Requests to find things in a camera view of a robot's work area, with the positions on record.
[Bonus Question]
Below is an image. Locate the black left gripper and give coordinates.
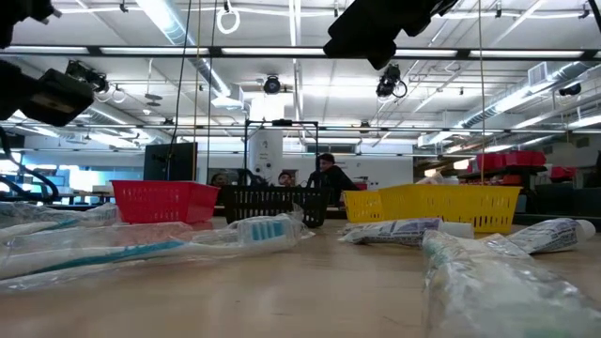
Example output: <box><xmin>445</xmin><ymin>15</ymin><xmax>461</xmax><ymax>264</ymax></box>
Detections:
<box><xmin>0</xmin><ymin>59</ymin><xmax>96</xmax><ymax>128</ymax></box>

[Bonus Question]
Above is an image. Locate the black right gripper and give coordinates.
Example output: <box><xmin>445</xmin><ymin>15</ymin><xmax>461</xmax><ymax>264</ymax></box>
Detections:
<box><xmin>322</xmin><ymin>0</ymin><xmax>460</xmax><ymax>72</ymax></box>

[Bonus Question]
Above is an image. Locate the pink packaged toothbrush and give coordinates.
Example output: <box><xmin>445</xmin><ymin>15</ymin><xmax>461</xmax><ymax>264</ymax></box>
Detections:
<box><xmin>415</xmin><ymin>171</ymin><xmax>446</xmax><ymax>186</ymax></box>

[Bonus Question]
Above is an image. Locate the green white packaged toothbrush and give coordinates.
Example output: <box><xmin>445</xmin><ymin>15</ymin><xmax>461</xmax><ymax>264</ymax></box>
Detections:
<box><xmin>421</xmin><ymin>228</ymin><xmax>601</xmax><ymax>338</ymax></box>

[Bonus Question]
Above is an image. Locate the black monitor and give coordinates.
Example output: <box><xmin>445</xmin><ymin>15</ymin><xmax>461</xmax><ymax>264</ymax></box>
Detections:
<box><xmin>143</xmin><ymin>142</ymin><xmax>199</xmax><ymax>182</ymax></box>

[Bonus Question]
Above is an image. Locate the red plastic basket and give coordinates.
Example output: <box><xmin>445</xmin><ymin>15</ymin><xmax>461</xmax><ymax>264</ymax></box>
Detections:
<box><xmin>111</xmin><ymin>179</ymin><xmax>221</xmax><ymax>225</ymax></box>

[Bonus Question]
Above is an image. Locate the yellow plastic basket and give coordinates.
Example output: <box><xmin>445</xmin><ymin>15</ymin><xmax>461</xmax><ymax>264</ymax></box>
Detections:
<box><xmin>343</xmin><ymin>189</ymin><xmax>391</xmax><ymax>224</ymax></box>
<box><xmin>378</xmin><ymin>183</ymin><xmax>523</xmax><ymax>235</ymax></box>

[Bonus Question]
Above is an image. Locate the red storage bin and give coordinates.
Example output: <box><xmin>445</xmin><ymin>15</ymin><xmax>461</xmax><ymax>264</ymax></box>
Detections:
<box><xmin>474</xmin><ymin>152</ymin><xmax>506</xmax><ymax>173</ymax></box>
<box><xmin>504</xmin><ymin>149</ymin><xmax>548</xmax><ymax>168</ymax></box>
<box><xmin>549</xmin><ymin>165</ymin><xmax>578</xmax><ymax>182</ymax></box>

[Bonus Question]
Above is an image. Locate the black plastic basket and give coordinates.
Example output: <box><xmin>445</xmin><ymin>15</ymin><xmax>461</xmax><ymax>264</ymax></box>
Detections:
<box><xmin>220</xmin><ymin>184</ymin><xmax>331</xmax><ymax>229</ymax></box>

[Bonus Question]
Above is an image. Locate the black ceiling camera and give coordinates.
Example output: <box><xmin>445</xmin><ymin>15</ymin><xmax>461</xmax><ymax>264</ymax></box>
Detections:
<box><xmin>64</xmin><ymin>59</ymin><xmax>110</xmax><ymax>95</ymax></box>
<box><xmin>375</xmin><ymin>63</ymin><xmax>408</xmax><ymax>100</ymax></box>
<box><xmin>262</xmin><ymin>73</ymin><xmax>283</xmax><ymax>96</ymax></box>

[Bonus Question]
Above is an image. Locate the black cable loop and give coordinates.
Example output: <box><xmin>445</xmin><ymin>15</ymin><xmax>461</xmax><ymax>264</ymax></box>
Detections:
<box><xmin>0</xmin><ymin>126</ymin><xmax>61</xmax><ymax>203</ymax></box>

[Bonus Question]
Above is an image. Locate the silver ventilation duct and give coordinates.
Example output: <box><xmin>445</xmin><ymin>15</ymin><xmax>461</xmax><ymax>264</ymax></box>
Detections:
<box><xmin>133</xmin><ymin>0</ymin><xmax>245</xmax><ymax>109</ymax></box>
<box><xmin>462</xmin><ymin>60</ymin><xmax>593</xmax><ymax>131</ymax></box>

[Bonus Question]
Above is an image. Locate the yellow hanging cord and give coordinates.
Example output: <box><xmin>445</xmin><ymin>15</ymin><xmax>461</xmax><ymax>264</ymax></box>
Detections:
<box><xmin>477</xmin><ymin>0</ymin><xmax>485</xmax><ymax>185</ymax></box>

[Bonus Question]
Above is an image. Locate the white hanging ring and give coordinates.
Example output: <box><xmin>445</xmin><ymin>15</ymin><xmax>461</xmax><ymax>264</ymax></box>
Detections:
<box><xmin>215</xmin><ymin>6</ymin><xmax>241</xmax><ymax>36</ymax></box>

